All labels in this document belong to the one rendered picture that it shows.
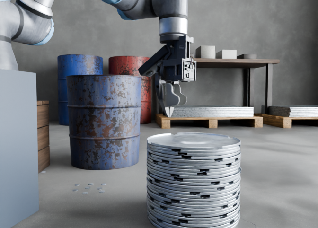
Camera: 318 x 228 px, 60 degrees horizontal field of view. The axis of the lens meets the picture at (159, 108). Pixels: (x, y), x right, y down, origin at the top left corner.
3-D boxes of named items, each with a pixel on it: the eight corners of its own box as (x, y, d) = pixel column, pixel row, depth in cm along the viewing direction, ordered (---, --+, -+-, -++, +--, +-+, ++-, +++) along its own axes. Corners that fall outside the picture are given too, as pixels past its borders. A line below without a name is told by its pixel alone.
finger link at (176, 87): (183, 118, 72) (183, 83, 72) (164, 117, 76) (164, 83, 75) (189, 117, 75) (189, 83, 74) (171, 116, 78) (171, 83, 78)
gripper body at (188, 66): (181, 82, 68) (181, 32, 67) (153, 83, 73) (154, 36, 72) (196, 83, 74) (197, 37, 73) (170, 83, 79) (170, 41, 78)
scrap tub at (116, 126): (140, 153, 181) (140, 79, 179) (144, 170, 139) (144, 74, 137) (75, 154, 177) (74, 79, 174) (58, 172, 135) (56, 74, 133)
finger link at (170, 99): (176, 118, 70) (176, 82, 69) (157, 118, 73) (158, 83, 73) (183, 118, 72) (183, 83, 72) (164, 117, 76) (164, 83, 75)
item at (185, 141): (208, 133, 105) (208, 131, 105) (261, 145, 78) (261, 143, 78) (136, 137, 95) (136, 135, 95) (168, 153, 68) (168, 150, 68)
